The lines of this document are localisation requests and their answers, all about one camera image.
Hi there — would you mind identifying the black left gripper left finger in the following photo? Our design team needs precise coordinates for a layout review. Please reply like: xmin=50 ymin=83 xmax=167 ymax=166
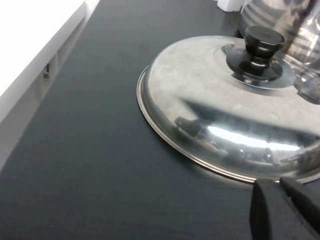
xmin=249 ymin=178 xmax=320 ymax=240

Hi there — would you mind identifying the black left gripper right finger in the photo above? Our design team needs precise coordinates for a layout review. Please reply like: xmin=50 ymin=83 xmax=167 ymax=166
xmin=279 ymin=176 xmax=320 ymax=235

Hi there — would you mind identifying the stainless steel pot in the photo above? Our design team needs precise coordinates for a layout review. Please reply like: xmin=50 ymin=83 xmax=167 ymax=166
xmin=237 ymin=0 xmax=320 ymax=105

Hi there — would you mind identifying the steel lid with black knob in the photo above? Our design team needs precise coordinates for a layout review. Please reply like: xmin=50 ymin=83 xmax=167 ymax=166
xmin=136 ymin=25 xmax=320 ymax=184

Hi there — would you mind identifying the white foam block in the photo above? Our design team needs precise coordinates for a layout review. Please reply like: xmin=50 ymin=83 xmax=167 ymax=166
xmin=216 ymin=0 xmax=249 ymax=13

